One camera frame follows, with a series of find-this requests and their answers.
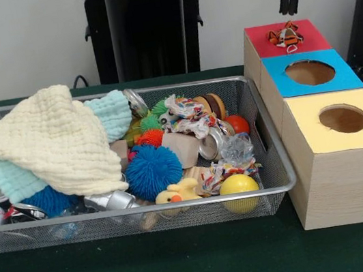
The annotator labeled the orange striped tiger plush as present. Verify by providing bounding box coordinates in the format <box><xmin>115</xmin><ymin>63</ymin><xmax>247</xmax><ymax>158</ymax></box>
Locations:
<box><xmin>265</xmin><ymin>18</ymin><xmax>306</xmax><ymax>58</ymax></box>

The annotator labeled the yellow ball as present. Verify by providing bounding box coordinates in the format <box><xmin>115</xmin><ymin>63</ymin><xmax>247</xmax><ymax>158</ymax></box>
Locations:
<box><xmin>217</xmin><ymin>171</ymin><xmax>263</xmax><ymax>216</ymax></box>

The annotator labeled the cream muslin cloth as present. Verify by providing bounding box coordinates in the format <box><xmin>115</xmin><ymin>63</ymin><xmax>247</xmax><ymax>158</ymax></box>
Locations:
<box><xmin>0</xmin><ymin>76</ymin><xmax>130</xmax><ymax>211</ymax></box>

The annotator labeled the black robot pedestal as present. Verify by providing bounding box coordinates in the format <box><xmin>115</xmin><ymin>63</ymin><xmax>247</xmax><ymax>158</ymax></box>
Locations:
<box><xmin>72</xmin><ymin>0</ymin><xmax>229</xmax><ymax>90</ymax></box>

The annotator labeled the silver plastic toy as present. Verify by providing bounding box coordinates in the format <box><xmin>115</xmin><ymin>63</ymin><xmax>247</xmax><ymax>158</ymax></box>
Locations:
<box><xmin>83</xmin><ymin>185</ymin><xmax>143</xmax><ymax>217</ymax></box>

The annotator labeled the black looped cable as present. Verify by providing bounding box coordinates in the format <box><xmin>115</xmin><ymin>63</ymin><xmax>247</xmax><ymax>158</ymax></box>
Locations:
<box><xmin>71</xmin><ymin>74</ymin><xmax>91</xmax><ymax>90</ymax></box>

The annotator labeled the brown striped burger toy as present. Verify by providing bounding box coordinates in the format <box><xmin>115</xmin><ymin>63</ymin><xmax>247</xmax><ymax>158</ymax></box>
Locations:
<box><xmin>192</xmin><ymin>91</ymin><xmax>227</xmax><ymax>123</ymax></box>

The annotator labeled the yellow duck plush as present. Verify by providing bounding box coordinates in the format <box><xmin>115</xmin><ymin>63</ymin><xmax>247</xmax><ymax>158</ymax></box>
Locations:
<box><xmin>152</xmin><ymin>176</ymin><xmax>203</xmax><ymax>206</ymax></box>

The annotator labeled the shallow clear mesh bin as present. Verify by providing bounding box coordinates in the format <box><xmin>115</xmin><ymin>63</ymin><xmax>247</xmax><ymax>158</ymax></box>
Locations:
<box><xmin>0</xmin><ymin>62</ymin><xmax>302</xmax><ymax>259</ymax></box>

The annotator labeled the red-orange ball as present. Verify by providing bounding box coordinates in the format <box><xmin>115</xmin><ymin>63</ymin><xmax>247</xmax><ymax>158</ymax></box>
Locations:
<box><xmin>222</xmin><ymin>112</ymin><xmax>250</xmax><ymax>137</ymax></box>

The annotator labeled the wooden three-hole sorting box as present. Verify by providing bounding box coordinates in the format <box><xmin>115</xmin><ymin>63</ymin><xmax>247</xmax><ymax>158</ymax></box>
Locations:
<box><xmin>237</xmin><ymin>9</ymin><xmax>363</xmax><ymax>239</ymax></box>

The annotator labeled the blue spiky ball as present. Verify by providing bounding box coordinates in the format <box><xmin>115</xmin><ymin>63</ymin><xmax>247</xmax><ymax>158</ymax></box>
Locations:
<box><xmin>20</xmin><ymin>181</ymin><xmax>81</xmax><ymax>223</ymax></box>
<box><xmin>120</xmin><ymin>139</ymin><xmax>188</xmax><ymax>206</ymax></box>

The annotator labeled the mint green cloth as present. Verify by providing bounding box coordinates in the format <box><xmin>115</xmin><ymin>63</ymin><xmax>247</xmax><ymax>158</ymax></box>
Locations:
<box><xmin>0</xmin><ymin>87</ymin><xmax>143</xmax><ymax>206</ymax></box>

